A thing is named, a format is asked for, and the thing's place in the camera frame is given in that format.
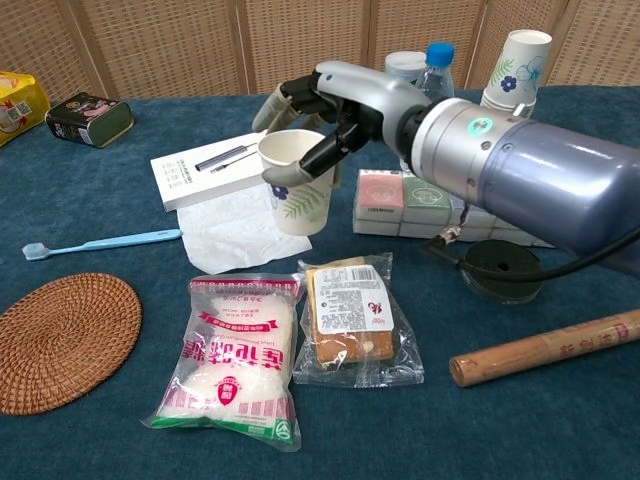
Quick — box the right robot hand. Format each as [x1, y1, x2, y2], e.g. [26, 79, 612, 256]
[251, 60, 434, 187]

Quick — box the white floral paper cup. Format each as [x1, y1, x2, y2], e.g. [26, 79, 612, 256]
[257, 128, 337, 237]

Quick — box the wooden rolling pin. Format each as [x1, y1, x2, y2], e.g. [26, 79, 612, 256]
[448, 308, 640, 388]

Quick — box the round woven rattan coaster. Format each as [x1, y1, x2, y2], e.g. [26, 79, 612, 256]
[0, 272, 144, 417]

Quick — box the white-lidded porridge can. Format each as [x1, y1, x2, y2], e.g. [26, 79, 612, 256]
[384, 50, 428, 84]

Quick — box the blue-capped water bottle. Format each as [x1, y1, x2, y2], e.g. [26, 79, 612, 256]
[414, 42, 456, 101]

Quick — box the multicolour pocket tissue multipack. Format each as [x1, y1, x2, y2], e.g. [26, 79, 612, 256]
[351, 168, 556, 250]

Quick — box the stack of floral paper cups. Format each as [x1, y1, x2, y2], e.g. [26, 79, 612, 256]
[479, 29, 553, 119]

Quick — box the white usb hub box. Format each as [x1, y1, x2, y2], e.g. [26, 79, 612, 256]
[150, 130, 274, 213]

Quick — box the white paper napkin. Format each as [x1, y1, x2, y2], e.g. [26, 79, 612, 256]
[175, 184, 314, 276]

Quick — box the plastic-wrapped cake slice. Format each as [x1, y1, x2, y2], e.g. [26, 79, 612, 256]
[291, 252, 425, 389]

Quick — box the wooden rattan folding screen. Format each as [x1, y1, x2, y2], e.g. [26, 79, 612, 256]
[0, 0, 640, 101]

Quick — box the black round puck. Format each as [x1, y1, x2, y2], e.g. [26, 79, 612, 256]
[457, 238, 546, 305]

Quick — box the dark green tin can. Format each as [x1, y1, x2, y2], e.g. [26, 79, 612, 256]
[44, 92, 135, 149]

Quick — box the clear bag of sugar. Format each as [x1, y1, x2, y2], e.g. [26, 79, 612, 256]
[140, 273, 306, 454]

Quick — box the light blue toothbrush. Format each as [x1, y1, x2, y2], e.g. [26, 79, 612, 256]
[21, 228, 182, 263]

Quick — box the yellow snack package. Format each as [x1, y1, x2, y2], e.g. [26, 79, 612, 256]
[0, 71, 52, 149]

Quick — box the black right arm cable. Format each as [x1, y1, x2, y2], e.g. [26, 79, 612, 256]
[418, 199, 640, 284]

